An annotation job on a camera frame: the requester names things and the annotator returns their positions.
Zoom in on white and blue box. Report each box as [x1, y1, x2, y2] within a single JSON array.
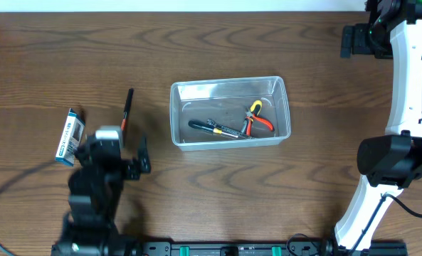
[[55, 108, 85, 166]]

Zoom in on black slim screwdriver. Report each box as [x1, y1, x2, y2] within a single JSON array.
[[188, 119, 238, 138]]

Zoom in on small black claw hammer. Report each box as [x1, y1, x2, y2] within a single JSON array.
[[121, 88, 134, 132]]

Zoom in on silver combination wrench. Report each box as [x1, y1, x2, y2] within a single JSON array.
[[206, 119, 252, 139]]

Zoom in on red handled pliers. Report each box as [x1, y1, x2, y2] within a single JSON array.
[[245, 110, 274, 137]]

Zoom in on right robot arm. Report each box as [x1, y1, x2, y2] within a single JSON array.
[[320, 0, 422, 255]]

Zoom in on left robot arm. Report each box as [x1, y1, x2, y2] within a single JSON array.
[[51, 135, 152, 256]]

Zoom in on clear plastic container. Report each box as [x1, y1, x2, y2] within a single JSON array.
[[169, 76, 291, 151]]

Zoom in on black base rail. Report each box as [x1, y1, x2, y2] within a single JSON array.
[[51, 240, 408, 256]]

